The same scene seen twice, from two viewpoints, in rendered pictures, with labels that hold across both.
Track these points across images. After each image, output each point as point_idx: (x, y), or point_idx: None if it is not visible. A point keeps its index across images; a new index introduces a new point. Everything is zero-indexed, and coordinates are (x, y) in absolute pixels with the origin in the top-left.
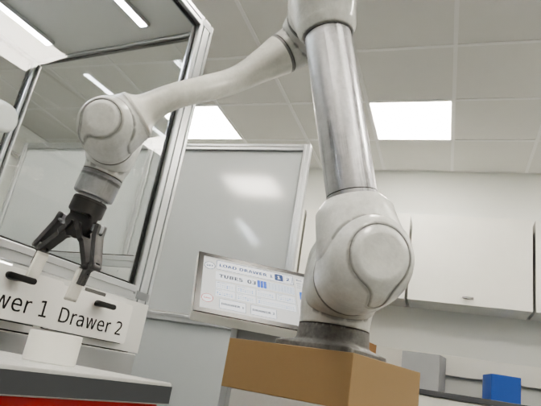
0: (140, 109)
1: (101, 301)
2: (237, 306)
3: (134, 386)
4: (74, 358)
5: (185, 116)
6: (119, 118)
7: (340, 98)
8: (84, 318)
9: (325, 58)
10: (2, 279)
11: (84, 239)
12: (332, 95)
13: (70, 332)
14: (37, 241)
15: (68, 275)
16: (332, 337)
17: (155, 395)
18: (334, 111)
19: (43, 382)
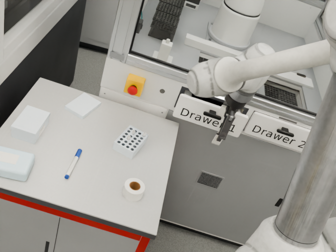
0: (218, 80)
1: (280, 131)
2: None
3: (130, 228)
4: (134, 199)
5: None
6: (196, 88)
7: (306, 158)
8: (272, 133)
9: (319, 111)
10: (207, 111)
11: (225, 118)
12: (305, 150)
13: (261, 138)
14: (225, 98)
15: (264, 108)
16: None
17: (145, 234)
18: (299, 164)
19: (85, 215)
